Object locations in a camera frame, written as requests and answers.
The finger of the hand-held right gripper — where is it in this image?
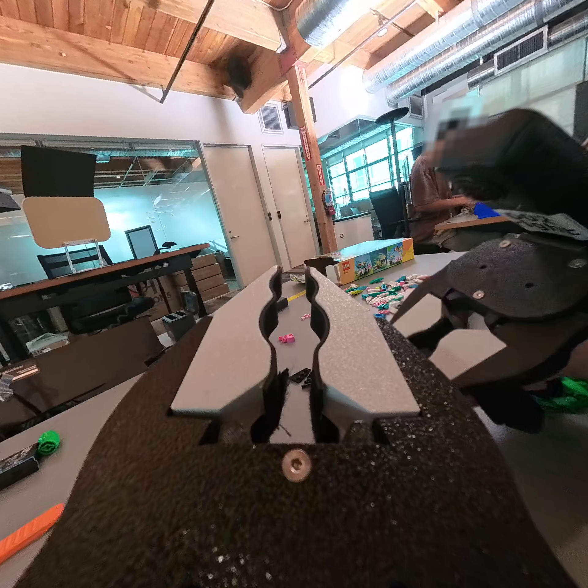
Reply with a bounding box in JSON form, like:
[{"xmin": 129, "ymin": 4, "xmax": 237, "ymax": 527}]
[
  {"xmin": 390, "ymin": 275, "xmax": 455, "ymax": 325},
  {"xmin": 407, "ymin": 316, "xmax": 456, "ymax": 355}
]

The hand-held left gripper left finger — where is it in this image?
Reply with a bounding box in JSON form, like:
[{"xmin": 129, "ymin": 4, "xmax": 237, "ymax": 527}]
[{"xmin": 170, "ymin": 266, "xmax": 282, "ymax": 444}]

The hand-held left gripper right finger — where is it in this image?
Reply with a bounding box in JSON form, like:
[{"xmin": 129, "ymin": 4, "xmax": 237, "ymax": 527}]
[{"xmin": 305, "ymin": 266, "xmax": 421, "ymax": 444}]

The brown wooden desk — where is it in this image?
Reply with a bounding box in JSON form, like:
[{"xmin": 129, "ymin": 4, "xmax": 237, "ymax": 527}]
[{"xmin": 0, "ymin": 243, "xmax": 212, "ymax": 364}]

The pile of pastel toy bricks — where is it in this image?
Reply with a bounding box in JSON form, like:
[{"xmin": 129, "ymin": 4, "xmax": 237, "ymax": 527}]
[{"xmin": 345, "ymin": 272, "xmax": 432, "ymax": 320}]

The grey battery charger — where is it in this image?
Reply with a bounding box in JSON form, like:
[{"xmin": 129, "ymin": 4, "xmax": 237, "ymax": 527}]
[{"xmin": 162, "ymin": 309, "xmax": 200, "ymax": 341}]

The colourful toy set box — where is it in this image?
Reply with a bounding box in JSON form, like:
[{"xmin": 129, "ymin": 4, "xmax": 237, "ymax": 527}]
[{"xmin": 305, "ymin": 237, "xmax": 415, "ymax": 283}]

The stack of cardboard boxes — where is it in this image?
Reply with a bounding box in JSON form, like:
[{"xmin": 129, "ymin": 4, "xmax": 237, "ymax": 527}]
[{"xmin": 138, "ymin": 253, "xmax": 230, "ymax": 322}]

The wood-edged grey table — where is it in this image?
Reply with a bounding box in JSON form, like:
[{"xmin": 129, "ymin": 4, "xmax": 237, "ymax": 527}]
[{"xmin": 434, "ymin": 213, "xmax": 511, "ymax": 232}]

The black mesh chair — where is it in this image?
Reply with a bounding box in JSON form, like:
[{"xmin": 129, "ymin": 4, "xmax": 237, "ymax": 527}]
[{"xmin": 370, "ymin": 186, "xmax": 412, "ymax": 239}]

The white recycling bin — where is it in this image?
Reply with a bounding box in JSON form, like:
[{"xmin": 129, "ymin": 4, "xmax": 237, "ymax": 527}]
[{"xmin": 333, "ymin": 213, "xmax": 374, "ymax": 242}]

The green brick base build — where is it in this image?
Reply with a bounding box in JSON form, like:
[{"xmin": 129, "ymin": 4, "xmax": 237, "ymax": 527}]
[{"xmin": 535, "ymin": 374, "xmax": 588, "ymax": 413}]

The black office chair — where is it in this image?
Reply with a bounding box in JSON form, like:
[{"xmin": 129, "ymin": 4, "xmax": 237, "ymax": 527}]
[{"xmin": 37, "ymin": 246, "xmax": 154, "ymax": 334}]

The large grid window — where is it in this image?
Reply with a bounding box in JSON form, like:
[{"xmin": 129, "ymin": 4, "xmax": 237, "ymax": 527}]
[{"xmin": 322, "ymin": 124, "xmax": 423, "ymax": 217}]

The small black monitor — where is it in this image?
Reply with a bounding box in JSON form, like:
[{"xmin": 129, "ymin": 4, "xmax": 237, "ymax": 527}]
[{"xmin": 125, "ymin": 226, "xmax": 159, "ymax": 259}]

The dark flat panel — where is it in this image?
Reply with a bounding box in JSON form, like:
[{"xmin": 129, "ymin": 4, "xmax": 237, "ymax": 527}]
[{"xmin": 0, "ymin": 317, "xmax": 164, "ymax": 442}]

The white double door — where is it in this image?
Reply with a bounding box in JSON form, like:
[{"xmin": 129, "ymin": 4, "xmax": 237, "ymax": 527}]
[{"xmin": 202, "ymin": 143, "xmax": 318, "ymax": 272}]

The black floor lamp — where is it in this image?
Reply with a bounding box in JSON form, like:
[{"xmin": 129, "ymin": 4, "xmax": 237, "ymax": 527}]
[{"xmin": 376, "ymin": 108, "xmax": 409, "ymax": 194}]

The wooden book stand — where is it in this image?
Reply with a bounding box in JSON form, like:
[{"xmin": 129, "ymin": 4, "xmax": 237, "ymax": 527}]
[{"xmin": 22, "ymin": 197, "xmax": 111, "ymax": 276}]

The small black flat box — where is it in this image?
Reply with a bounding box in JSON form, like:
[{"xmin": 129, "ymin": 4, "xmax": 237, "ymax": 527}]
[{"xmin": 0, "ymin": 443, "xmax": 40, "ymax": 490}]

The orange brick separator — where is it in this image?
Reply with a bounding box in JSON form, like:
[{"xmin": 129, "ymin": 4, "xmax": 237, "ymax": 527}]
[{"xmin": 0, "ymin": 503, "xmax": 65, "ymax": 559}]

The wooden support post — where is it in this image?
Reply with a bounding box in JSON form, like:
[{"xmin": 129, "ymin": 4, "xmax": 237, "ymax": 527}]
[{"xmin": 285, "ymin": 64, "xmax": 338, "ymax": 253}]

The black wall speaker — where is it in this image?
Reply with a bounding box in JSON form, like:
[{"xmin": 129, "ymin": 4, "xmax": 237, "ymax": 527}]
[{"xmin": 282, "ymin": 96, "xmax": 318, "ymax": 129}]

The silver air duct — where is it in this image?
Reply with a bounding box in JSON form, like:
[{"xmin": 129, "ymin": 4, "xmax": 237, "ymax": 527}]
[{"xmin": 294, "ymin": 0, "xmax": 588, "ymax": 106}]

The large black wall screen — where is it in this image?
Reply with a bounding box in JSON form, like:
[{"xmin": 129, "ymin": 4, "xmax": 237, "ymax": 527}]
[{"xmin": 21, "ymin": 146, "xmax": 97, "ymax": 198}]

